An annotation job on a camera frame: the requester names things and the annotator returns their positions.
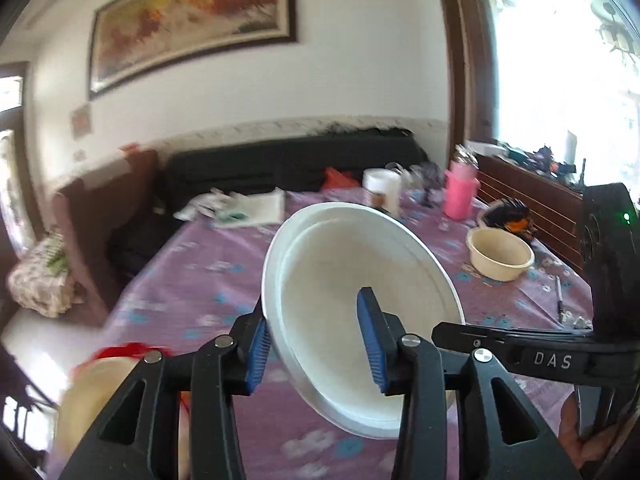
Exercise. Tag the floral cloth bundle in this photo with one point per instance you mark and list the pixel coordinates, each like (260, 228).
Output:
(40, 280)

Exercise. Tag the white plastic jar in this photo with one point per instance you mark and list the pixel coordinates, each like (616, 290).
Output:
(382, 185)

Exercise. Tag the windowsill clutter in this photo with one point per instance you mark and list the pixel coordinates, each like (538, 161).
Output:
(545, 160)

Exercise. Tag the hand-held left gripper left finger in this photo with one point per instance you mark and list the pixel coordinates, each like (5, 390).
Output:
(257, 355)

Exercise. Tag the red plastic bag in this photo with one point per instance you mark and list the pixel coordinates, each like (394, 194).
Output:
(337, 180)

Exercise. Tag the white papers and cloth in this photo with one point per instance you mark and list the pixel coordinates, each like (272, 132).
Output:
(255, 207)

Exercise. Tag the table knife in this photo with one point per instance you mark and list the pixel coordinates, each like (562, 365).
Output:
(559, 292)

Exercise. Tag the pink plastic cup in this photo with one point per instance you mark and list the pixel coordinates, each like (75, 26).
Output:
(460, 195)

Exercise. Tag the white plate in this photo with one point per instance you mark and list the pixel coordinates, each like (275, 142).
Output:
(345, 422)

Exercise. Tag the framed autumn painting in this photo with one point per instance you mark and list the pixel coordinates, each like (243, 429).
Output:
(190, 15)

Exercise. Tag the cream plastic bowl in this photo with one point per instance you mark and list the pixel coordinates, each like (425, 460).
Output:
(95, 390)
(500, 265)

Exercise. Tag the white foam bowl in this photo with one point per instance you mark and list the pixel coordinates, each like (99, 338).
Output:
(325, 300)

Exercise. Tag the black sofa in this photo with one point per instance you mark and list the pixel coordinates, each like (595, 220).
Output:
(250, 165)

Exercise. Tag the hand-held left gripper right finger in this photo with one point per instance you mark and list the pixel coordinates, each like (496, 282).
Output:
(372, 345)

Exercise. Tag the clear plastic wrapper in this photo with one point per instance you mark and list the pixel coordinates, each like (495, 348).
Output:
(576, 321)

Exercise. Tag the wooden radiator cover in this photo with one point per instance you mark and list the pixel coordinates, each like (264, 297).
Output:
(540, 200)

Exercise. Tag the brown armchair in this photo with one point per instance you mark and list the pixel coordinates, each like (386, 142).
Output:
(95, 230)

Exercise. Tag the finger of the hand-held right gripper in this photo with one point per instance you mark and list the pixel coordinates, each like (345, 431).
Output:
(550, 360)

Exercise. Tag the person's right hand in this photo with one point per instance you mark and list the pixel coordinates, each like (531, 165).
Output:
(595, 447)

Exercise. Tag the wooden glass door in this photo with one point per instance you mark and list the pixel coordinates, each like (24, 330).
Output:
(12, 160)

